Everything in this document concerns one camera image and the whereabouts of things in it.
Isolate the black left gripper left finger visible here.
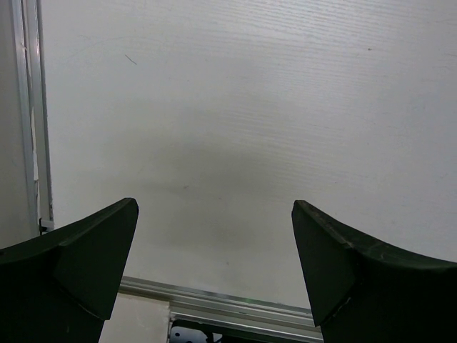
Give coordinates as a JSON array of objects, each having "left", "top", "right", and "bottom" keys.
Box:
[{"left": 1, "top": 198, "right": 139, "bottom": 342}]

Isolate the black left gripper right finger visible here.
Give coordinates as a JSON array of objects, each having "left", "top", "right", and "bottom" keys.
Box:
[{"left": 291, "top": 200, "right": 456, "bottom": 342}]

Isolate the aluminium table frame rail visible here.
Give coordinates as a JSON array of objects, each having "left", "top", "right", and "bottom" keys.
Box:
[{"left": 1, "top": 1, "right": 323, "bottom": 342}]

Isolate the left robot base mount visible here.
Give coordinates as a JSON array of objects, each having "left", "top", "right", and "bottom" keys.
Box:
[{"left": 168, "top": 320, "right": 290, "bottom": 343}]

